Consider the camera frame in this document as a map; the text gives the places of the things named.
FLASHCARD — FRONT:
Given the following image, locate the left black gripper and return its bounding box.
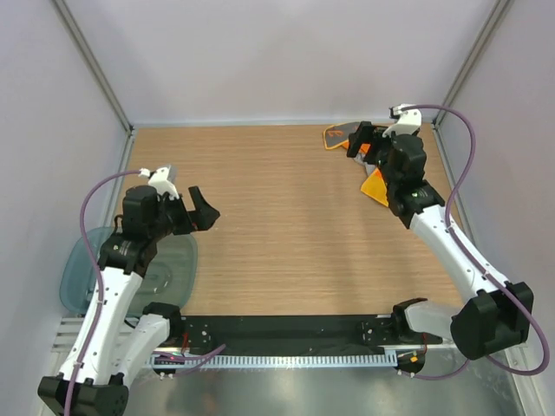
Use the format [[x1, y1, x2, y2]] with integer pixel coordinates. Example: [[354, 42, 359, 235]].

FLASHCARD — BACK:
[[147, 185, 218, 241]]

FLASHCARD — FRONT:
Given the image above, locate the left aluminium frame post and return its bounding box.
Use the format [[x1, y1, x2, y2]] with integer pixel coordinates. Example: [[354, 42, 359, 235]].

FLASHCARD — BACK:
[[50, 0, 134, 135]]

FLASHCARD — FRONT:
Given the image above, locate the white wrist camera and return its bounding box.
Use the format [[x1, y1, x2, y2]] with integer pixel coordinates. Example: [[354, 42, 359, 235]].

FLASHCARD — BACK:
[[382, 104, 422, 138], [139, 165, 180, 200]]

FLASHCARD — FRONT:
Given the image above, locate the aluminium frame post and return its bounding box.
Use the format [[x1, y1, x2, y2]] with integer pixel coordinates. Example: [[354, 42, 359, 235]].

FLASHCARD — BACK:
[[50, 0, 134, 135], [442, 0, 514, 107]]

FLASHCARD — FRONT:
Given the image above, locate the orange grey patterned towel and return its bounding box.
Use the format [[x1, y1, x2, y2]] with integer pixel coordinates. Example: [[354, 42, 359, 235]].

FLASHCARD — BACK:
[[323, 121, 389, 207]]

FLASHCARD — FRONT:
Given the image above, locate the blue translucent plastic tray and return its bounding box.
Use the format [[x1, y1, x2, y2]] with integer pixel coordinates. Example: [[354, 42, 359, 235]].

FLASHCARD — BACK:
[[59, 235, 198, 317]]

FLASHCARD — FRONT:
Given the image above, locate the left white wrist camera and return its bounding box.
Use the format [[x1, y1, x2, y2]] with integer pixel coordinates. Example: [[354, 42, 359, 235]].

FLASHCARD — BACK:
[[139, 165, 180, 200]]

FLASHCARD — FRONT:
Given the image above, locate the right aluminium frame post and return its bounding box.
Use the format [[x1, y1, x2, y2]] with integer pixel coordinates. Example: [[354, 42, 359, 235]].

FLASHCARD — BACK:
[[442, 0, 514, 107]]

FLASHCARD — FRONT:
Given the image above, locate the white slotted cable duct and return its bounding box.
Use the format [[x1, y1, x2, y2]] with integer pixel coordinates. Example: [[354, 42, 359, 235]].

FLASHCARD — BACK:
[[149, 353, 398, 369]]

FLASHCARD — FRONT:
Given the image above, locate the aluminium rail front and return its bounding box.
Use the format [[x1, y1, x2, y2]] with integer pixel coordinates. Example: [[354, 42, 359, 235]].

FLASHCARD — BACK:
[[51, 317, 134, 353]]

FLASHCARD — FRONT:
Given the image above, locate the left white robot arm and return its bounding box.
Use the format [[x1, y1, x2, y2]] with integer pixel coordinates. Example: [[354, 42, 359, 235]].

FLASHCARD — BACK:
[[38, 185, 219, 415]]

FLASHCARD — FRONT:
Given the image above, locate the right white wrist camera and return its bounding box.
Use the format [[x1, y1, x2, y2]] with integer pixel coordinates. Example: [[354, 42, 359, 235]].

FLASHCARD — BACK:
[[382, 104, 422, 138]]

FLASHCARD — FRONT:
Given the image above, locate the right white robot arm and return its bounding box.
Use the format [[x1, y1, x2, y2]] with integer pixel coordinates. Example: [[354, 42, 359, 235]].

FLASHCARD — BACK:
[[347, 121, 533, 361]]

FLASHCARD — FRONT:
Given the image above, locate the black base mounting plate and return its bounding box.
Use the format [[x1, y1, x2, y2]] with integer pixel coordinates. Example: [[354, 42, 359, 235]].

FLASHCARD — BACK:
[[183, 315, 442, 356]]

